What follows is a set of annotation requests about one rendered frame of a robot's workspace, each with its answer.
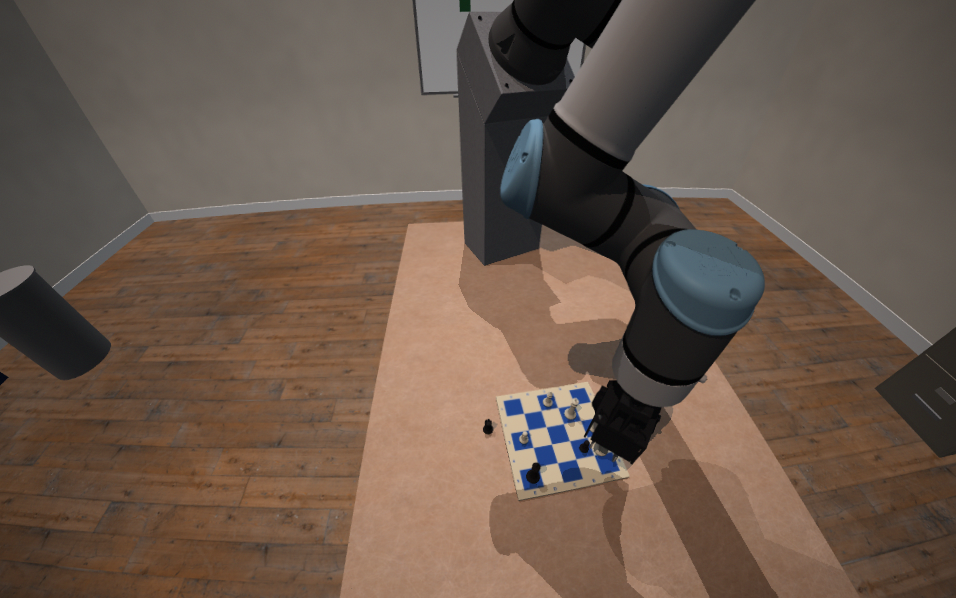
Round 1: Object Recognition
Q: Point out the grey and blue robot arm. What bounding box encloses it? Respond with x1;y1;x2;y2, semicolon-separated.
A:
488;0;765;407

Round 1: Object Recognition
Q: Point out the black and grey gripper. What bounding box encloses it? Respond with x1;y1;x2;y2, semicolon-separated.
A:
583;380;661;464

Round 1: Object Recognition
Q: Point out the blue and cream chessboard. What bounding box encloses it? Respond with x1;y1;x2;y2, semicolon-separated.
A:
496;382;630;501

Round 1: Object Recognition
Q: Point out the white chess king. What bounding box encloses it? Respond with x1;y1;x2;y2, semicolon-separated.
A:
564;398;579;420

